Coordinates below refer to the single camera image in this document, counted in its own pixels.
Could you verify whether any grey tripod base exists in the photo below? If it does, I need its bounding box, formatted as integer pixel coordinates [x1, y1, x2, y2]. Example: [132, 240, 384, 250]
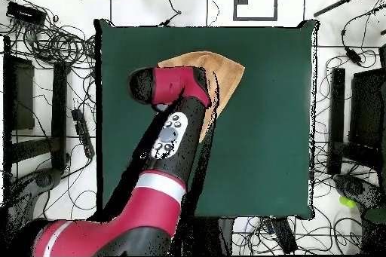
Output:
[0, 167, 63, 256]
[332, 173, 386, 210]

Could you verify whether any tan terry towel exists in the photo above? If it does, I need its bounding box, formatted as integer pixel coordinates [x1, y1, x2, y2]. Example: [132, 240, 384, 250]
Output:
[157, 50, 246, 143]

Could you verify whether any black cable with plug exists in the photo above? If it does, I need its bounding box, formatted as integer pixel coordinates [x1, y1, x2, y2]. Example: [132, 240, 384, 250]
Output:
[154, 0, 182, 26]

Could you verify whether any tangled black cable bundle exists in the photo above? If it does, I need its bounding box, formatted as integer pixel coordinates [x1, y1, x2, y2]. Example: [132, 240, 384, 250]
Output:
[0, 0, 97, 71]

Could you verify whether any wide black power strip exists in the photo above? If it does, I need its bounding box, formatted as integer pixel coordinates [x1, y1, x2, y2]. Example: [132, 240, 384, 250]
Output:
[269, 216, 299, 255]

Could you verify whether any black hub box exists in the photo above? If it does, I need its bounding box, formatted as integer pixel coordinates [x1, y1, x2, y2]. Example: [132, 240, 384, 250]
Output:
[6, 0, 47, 26]

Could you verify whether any black frame stand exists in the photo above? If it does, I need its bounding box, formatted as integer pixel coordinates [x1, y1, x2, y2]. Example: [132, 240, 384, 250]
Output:
[326, 44, 386, 176]
[2, 35, 72, 176]

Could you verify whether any dark green table cloth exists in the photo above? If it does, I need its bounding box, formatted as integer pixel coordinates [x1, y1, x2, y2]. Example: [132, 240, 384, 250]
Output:
[93, 19, 320, 221]

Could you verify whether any black power adapter with cable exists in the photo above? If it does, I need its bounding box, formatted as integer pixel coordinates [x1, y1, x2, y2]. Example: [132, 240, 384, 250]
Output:
[340, 3, 386, 68]

